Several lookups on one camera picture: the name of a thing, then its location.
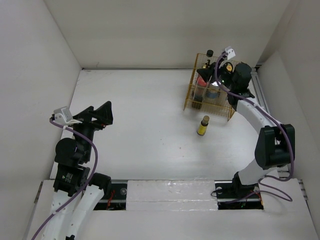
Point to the small yellow label bottle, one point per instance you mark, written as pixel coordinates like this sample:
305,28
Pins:
203,125

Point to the yellow cap red sauce bottle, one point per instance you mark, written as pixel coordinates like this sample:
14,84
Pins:
228,67

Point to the silver lid spice shaker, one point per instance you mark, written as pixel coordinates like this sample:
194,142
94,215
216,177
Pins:
223,97

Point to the silver lid salt shaker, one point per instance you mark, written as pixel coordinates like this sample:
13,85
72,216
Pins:
213,91

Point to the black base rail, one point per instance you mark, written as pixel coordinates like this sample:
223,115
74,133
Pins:
174,195

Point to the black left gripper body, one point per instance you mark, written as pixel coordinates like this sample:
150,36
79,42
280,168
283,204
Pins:
87,127

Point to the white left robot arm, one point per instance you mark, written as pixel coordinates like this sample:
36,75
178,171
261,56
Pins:
77,187

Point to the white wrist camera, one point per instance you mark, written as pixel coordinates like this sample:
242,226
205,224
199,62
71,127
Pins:
62,116
227,54

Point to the clear gold spout oil bottle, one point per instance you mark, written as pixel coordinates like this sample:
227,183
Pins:
195,104

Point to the gold wire mesh rack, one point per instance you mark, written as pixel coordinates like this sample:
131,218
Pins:
210,106

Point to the red lid chili sauce jar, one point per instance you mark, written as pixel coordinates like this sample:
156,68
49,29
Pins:
200,89

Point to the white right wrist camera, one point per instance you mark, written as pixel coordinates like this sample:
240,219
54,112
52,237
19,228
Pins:
227,54

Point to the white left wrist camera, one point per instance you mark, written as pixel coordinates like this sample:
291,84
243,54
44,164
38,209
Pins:
62,116

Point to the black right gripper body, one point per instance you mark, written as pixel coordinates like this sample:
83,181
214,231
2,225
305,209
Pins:
226,77

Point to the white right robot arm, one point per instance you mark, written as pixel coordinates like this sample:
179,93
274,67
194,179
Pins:
275,145

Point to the black cap vinegar bottle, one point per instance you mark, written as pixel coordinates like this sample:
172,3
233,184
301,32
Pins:
209,55

